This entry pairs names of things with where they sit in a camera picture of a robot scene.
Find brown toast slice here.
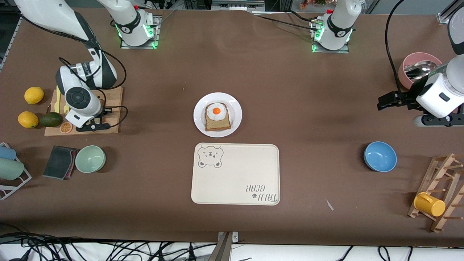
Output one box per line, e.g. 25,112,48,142
205,103,231,131

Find white round plate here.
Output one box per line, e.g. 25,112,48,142
193,92,243,138

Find wooden cutting board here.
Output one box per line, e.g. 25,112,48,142
44,86,123,137

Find pink bowl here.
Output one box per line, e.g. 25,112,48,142
398,52,443,90

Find dark green avocado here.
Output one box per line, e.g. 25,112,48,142
39,112,63,128

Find metal scoop spoon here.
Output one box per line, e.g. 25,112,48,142
404,61,438,80

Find pale green bowl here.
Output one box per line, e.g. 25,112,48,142
75,145,107,174

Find dark grey cloth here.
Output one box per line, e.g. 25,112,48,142
42,145,78,181

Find yellow lemon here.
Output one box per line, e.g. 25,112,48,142
18,111,39,129
24,87,45,105

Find blue bowl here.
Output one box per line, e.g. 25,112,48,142
364,141,398,173

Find light blue cup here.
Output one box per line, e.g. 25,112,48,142
0,145,17,161

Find pale green cup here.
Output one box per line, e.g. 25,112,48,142
0,158,25,181

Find wooden cup rack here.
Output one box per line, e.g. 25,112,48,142
407,153,464,233

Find fried egg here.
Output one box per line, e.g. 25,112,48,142
207,103,228,121

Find yellow mug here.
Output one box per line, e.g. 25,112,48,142
414,192,446,218

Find cream tray with bear print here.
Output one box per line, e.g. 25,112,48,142
191,143,281,206

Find silver metal bar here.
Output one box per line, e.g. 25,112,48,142
211,1,266,10

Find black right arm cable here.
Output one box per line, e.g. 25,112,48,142
58,49,128,128

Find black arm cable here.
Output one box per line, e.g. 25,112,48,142
385,0,408,91
58,49,128,128

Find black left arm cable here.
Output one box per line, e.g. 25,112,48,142
385,0,408,91

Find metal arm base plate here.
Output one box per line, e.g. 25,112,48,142
310,18,351,54
120,14,162,50

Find white wire rack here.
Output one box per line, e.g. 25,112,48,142
0,142,32,200

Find black base power cable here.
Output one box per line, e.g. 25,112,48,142
252,11,319,33

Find tangled black floor cables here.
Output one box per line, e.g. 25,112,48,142
0,223,218,261

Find grey metal camera post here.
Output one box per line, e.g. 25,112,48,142
207,231,240,261

